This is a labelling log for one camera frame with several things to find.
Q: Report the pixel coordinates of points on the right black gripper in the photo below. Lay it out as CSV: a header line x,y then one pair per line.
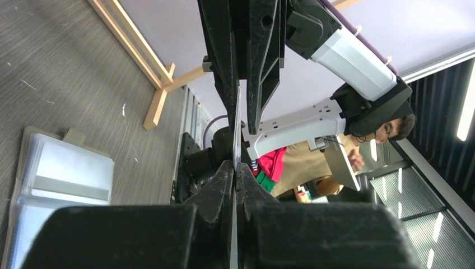
x,y
259,28

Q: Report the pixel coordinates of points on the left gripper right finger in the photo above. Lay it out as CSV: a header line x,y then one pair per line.
x,y
273,234

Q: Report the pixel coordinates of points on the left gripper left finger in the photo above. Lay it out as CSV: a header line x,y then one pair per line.
x,y
194,234

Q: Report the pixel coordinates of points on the beige card holder wallet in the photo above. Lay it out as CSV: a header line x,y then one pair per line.
x,y
53,172

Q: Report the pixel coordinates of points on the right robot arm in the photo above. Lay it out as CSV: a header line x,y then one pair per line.
x,y
371,95

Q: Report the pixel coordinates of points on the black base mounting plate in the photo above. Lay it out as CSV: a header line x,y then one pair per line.
x,y
183,185

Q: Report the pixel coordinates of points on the seated person in background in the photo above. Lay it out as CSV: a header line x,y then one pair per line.
x,y
284,169

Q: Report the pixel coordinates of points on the wooden frame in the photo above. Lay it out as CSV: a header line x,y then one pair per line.
x,y
160,75

